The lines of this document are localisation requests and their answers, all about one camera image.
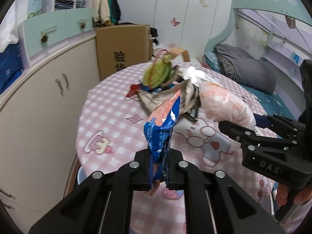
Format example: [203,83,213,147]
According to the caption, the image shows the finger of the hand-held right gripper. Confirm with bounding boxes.
[218,121,296,152]
[252,113,306,139]

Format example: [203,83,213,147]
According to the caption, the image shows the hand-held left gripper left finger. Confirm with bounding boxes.
[28,149,153,234]

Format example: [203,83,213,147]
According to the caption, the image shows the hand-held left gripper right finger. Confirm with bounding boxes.
[168,149,285,234]

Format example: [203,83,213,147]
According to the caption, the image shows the blue orange snack packet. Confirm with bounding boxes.
[144,89,182,193]

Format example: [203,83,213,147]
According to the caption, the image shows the person's right hand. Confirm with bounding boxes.
[275,182,312,206]

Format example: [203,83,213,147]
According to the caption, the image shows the blue patterned bed sheet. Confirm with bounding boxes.
[203,52,308,121]

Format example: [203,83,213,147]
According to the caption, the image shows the orange translucent plastic bag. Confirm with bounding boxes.
[199,80,257,129]

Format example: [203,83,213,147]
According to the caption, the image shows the pink checked tablecloth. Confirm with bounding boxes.
[75,62,278,234]

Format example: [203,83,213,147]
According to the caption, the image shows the grey folded blanket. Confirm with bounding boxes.
[213,44,277,95]

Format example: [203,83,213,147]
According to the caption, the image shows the clear silver plastic wrapper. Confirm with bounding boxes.
[174,64,221,86]

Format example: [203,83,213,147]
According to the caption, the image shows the beige crumpled wrapper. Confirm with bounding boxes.
[138,80,201,114]

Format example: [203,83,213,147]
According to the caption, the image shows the red white snack wrapper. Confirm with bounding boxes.
[125,83,142,98]

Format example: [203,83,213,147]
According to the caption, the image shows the tan cardboard piece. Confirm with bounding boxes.
[168,48,191,63]

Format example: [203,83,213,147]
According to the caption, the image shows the green snack wrapper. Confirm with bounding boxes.
[143,54,174,90]

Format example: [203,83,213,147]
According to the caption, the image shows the cream curved cabinet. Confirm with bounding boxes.
[0,33,101,225]

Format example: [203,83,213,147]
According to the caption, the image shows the black cloth item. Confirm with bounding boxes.
[149,27,159,46]

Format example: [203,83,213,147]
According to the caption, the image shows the brown cardboard box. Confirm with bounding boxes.
[95,24,154,81]

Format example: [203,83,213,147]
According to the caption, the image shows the mint green drawer unit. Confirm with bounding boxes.
[18,7,94,69]

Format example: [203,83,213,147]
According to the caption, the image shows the dark green hanging clothes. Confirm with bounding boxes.
[107,0,122,25]

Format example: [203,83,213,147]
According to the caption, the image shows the beige hanging jacket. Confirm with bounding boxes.
[91,0,112,26]

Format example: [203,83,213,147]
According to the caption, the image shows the mint green bed frame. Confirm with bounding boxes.
[203,0,312,66]

